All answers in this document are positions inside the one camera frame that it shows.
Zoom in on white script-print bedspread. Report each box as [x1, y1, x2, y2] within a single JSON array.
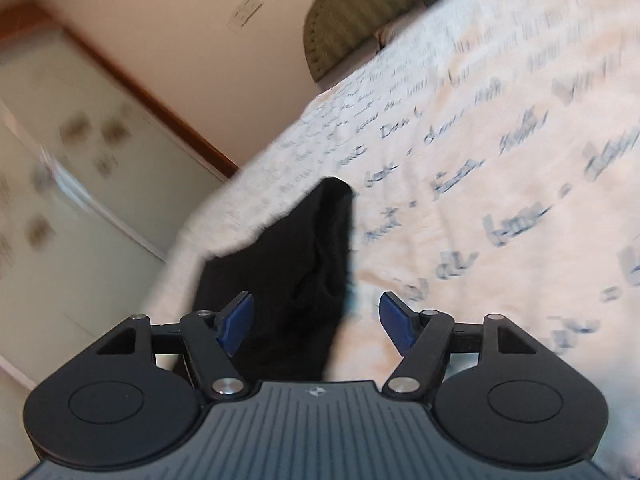
[[145, 0, 639, 479]]

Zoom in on olive tufted headboard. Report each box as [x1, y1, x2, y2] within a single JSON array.
[[301, 0, 482, 84]]

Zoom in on black pants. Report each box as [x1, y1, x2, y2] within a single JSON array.
[[193, 178, 354, 384]]

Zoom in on white wall socket pair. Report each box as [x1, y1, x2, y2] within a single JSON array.
[[229, 0, 264, 29]]

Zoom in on wardrobe with flower decals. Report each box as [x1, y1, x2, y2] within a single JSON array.
[[1, 1, 236, 389]]

